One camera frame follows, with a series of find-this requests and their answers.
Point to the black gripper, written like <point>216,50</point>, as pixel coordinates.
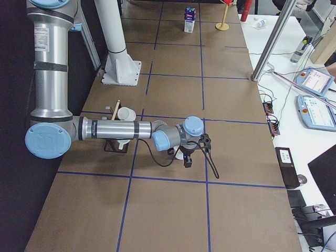
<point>187,151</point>

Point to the white smiley face mug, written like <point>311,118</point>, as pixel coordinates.
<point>176,151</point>

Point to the blue white milk carton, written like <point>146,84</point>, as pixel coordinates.
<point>189,19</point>

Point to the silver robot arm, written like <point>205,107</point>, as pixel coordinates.
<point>53,127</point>

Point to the white ribbed HOME mug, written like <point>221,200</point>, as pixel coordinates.
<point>122,143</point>

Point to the white ribbed mug left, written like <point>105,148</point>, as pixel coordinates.
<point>126,114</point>

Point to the orange black connector board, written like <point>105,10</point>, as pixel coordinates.
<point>267,104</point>

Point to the black box with label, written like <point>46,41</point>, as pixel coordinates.
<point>287,168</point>

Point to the lower teach pendant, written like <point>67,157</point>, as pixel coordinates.
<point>315,114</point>

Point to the teach pendant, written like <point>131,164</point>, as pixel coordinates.
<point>314,80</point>
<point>315,114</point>

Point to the black monitor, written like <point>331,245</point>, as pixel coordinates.
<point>323,171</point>

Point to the wooden mug tree stand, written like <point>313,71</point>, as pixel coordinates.
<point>222,26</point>

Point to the upper teach pendant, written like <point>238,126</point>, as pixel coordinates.
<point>314,80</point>

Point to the clear water bottle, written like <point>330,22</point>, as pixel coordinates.
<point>301,49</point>

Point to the lying plastic bottle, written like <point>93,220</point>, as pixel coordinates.
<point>260,24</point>

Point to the red bottle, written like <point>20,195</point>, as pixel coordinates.
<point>247,6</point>

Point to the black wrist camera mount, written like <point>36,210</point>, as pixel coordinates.
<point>205,142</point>

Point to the black wire mug rack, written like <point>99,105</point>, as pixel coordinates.
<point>111,145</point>

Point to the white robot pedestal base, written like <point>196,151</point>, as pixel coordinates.
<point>120,69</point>

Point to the aluminium frame post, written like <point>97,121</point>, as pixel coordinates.
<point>273,38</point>

